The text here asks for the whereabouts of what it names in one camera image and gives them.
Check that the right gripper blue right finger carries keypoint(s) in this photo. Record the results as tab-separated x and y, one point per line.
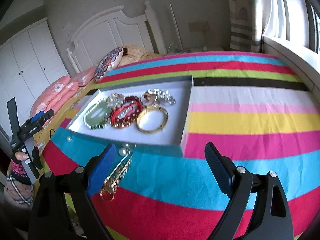
220	168

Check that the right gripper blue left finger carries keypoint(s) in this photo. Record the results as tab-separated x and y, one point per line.
98	168

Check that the large pearl pendant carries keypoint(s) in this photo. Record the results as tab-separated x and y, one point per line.
123	151

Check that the plaid sleeve forearm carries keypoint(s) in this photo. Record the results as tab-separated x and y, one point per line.
19	192

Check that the white shallow jewelry box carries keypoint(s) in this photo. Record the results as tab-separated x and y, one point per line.
110	114

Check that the left hand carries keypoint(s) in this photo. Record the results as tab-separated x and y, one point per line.
21	156

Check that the green jade bangle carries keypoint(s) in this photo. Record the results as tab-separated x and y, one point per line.
96	116

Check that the gold bangle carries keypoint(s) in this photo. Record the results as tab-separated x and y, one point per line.
152	119

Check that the pink folded quilt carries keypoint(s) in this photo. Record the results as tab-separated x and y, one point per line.
60	91

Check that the striped colourful cloth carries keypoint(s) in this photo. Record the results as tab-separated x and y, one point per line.
254	109

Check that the white wardrobe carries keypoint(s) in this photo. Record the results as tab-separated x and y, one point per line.
29	64

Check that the round patterned cushion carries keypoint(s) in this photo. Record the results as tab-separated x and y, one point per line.
108	63

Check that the beige checked pillow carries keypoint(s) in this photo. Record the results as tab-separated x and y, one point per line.
134	53

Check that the white window sill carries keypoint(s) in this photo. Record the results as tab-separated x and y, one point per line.
303	61

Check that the white wooden headboard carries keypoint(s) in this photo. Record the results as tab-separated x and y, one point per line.
111	28

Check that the dark framed window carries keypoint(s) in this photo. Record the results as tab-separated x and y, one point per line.
301	23

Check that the beige patterned curtain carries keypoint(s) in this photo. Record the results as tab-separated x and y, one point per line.
249	19

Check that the rose gold ring ornament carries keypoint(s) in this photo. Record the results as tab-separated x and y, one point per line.
148	99

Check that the wall power socket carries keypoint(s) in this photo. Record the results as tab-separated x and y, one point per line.
199	26

